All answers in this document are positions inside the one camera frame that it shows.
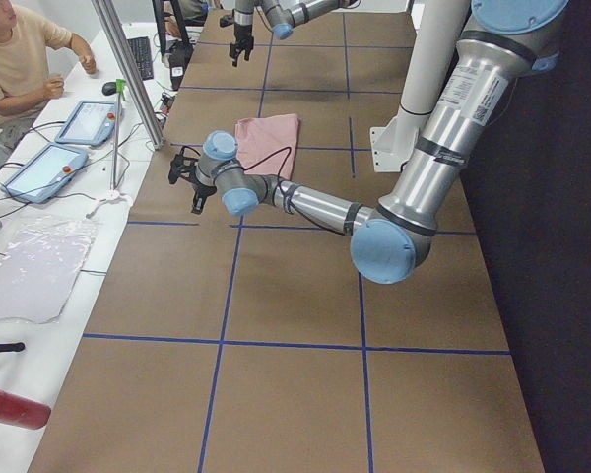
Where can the aluminium frame post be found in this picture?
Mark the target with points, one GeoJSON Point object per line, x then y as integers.
{"type": "Point", "coordinates": [117, 39]}

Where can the teach pendant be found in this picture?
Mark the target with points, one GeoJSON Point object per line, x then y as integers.
{"type": "Point", "coordinates": [91, 123]}
{"type": "Point", "coordinates": [44, 174]}

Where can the pink Snoopy t-shirt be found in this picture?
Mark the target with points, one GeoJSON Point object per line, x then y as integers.
{"type": "Point", "coordinates": [268, 145]}

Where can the red cylinder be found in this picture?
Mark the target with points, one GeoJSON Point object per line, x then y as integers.
{"type": "Point", "coordinates": [22, 412]}

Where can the upper teach pendant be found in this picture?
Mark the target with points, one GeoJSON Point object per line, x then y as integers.
{"type": "Point", "coordinates": [91, 123]}

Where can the black computer mouse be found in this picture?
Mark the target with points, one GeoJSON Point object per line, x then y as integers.
{"type": "Point", "coordinates": [109, 88]}

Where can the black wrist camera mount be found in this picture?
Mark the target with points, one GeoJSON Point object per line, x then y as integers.
{"type": "Point", "coordinates": [182, 167]}

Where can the clear plastic bag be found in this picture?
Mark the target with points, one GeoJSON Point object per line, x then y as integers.
{"type": "Point", "coordinates": [41, 265]}

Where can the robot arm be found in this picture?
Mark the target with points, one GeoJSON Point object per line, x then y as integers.
{"type": "Point", "coordinates": [466, 55]}
{"type": "Point", "coordinates": [282, 20]}

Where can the black keyboard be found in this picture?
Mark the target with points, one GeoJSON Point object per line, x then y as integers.
{"type": "Point", "coordinates": [140, 48]}

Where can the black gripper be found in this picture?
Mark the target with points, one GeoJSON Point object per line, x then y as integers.
{"type": "Point", "coordinates": [202, 189]}
{"type": "Point", "coordinates": [240, 33]}

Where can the lower teach pendant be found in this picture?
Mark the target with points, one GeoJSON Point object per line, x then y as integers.
{"type": "Point", "coordinates": [44, 174]}

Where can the white tripod stand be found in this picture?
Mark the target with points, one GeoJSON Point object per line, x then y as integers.
{"type": "Point", "coordinates": [113, 194]}

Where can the seated person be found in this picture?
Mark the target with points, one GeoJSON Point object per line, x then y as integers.
{"type": "Point", "coordinates": [26, 84]}

